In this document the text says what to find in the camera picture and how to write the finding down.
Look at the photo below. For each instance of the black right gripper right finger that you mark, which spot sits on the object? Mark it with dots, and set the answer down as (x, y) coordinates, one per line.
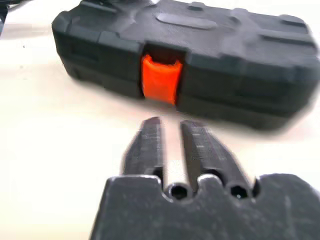
(210, 155)

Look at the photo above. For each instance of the black plastic tool case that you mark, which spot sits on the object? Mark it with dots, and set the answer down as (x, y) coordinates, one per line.
(225, 75)

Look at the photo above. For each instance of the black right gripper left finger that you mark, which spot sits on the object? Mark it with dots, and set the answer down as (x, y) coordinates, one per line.
(147, 150)

